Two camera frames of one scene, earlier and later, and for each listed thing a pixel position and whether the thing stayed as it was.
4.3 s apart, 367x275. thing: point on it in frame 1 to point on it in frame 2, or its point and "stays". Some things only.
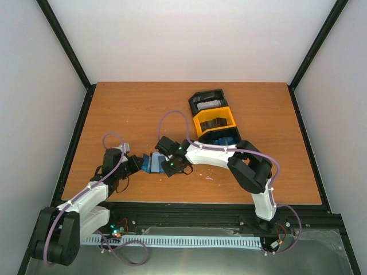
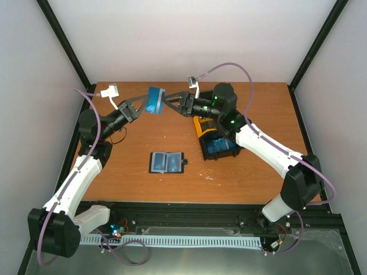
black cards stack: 218,122 stays
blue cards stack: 226,141 stays
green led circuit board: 117,232 stays
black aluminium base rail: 298,225 stays
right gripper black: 169,172 to 183,108
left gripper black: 136,167 to 128,104
